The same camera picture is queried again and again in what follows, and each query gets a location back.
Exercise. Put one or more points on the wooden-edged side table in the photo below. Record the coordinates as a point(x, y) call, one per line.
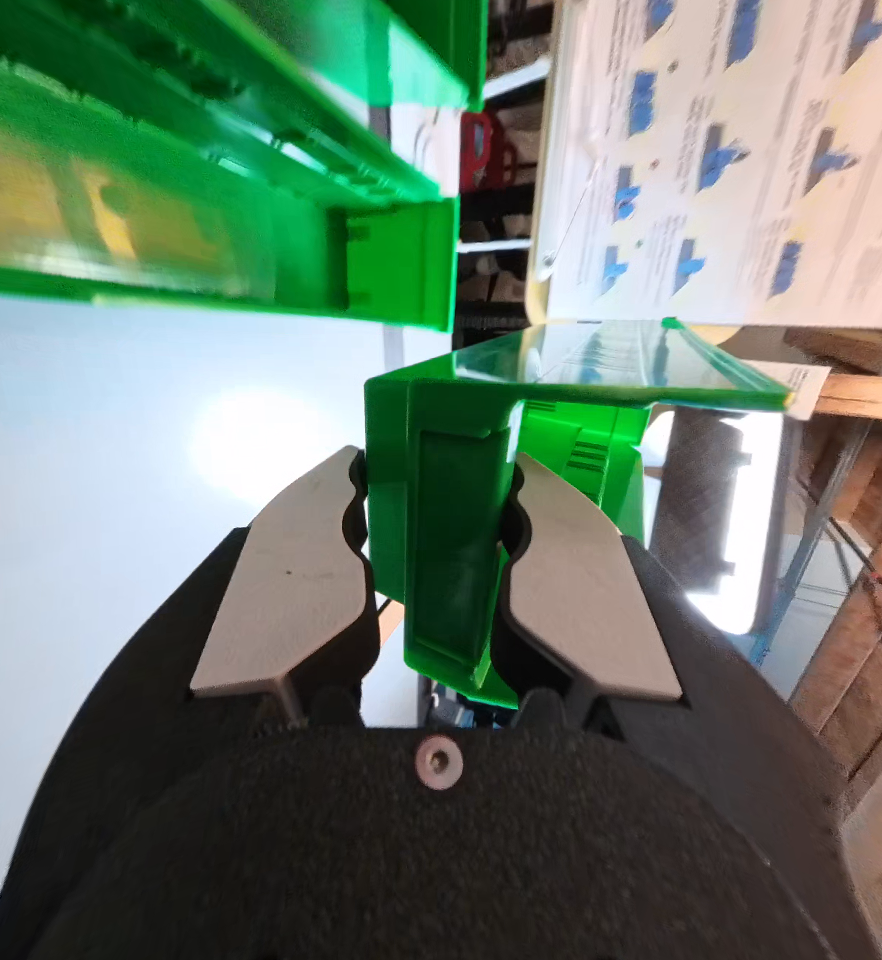
point(390, 622)

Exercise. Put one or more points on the white display stand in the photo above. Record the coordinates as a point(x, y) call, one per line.
point(441, 172)

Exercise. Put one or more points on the red plastic container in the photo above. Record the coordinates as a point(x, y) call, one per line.
point(478, 150)

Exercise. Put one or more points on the light grey desk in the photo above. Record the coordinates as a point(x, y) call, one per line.
point(111, 450)

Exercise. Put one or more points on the printed instruction sheet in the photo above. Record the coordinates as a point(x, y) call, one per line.
point(786, 187)

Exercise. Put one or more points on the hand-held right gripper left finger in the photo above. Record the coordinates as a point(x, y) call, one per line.
point(291, 592)

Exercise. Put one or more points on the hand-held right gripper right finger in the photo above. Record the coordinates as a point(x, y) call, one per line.
point(583, 600)

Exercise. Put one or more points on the grey tape strip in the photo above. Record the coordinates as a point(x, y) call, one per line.
point(392, 349)

